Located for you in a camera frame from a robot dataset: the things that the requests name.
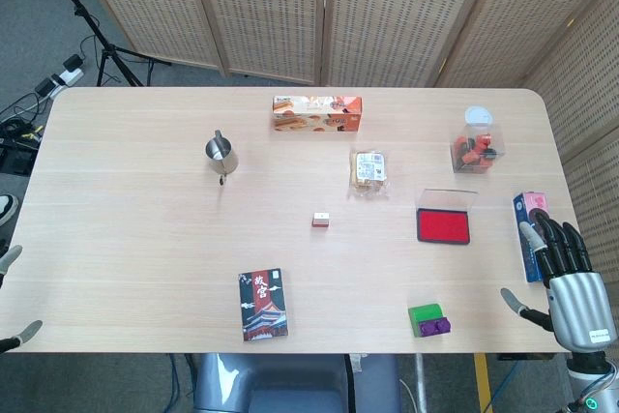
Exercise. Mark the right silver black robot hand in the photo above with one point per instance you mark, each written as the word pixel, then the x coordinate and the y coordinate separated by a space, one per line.
pixel 578 302

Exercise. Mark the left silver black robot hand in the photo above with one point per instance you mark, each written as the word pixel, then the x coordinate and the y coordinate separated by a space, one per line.
pixel 28 331

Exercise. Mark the small red white cube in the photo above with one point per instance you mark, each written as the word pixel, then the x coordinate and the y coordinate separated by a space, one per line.
pixel 320 219

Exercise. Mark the blue pink cookie box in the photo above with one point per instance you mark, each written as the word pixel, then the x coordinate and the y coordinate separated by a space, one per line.
pixel 527 205

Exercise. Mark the black red palace print box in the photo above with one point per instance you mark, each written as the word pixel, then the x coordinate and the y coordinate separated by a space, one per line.
pixel 263 304

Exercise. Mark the orange biscuit box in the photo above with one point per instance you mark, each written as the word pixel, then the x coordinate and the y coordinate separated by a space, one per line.
pixel 316 114

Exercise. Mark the white black shoe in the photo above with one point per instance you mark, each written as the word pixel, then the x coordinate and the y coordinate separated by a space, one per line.
pixel 7 207

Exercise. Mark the green purple toy block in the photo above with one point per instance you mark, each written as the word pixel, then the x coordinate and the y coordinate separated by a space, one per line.
pixel 428 318

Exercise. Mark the red ink pad clear lid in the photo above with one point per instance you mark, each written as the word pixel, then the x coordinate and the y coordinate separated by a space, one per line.
pixel 444 224

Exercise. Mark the metal table leg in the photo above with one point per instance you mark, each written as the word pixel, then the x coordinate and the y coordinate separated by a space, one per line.
pixel 421 384

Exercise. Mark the clear jar of orange pieces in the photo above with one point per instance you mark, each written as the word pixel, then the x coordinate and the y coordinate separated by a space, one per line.
pixel 476 147

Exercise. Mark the wrapped pastry packet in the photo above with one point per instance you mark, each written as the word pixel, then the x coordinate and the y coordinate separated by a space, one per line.
pixel 370 172

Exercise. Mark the white power strip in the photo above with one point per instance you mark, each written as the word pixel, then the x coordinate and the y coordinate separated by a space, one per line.
pixel 67 76

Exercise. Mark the stainless steel milk pitcher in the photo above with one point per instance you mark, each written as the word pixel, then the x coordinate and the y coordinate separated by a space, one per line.
pixel 221 154

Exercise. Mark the grey robot torso base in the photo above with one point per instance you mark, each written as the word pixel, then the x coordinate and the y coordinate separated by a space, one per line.
pixel 290 384

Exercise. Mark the black tripod stand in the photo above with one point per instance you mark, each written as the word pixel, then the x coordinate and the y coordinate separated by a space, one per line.
pixel 97 36

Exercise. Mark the rattan folding screen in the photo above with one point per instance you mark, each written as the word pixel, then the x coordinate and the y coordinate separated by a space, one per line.
pixel 338 11

